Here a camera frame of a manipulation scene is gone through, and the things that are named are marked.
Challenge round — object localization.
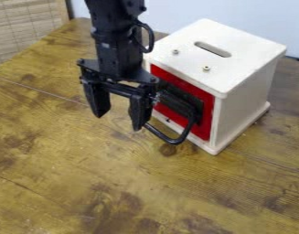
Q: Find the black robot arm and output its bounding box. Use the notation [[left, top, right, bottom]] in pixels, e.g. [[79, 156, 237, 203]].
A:
[[78, 0, 160, 131]]

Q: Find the white wooden box cabinet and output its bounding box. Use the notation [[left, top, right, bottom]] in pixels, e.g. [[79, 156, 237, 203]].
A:
[[145, 19, 286, 154]]

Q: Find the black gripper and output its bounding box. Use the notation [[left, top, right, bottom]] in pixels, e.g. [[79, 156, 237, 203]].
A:
[[78, 42, 158, 131]]

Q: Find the black metal drawer handle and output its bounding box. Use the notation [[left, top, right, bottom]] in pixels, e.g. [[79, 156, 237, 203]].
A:
[[144, 89, 198, 146]]

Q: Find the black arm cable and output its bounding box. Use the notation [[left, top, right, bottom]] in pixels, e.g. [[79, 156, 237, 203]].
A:
[[133, 20, 157, 55]]

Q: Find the red drawer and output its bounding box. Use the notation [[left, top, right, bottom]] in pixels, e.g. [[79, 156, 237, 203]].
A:
[[150, 64, 216, 141]]

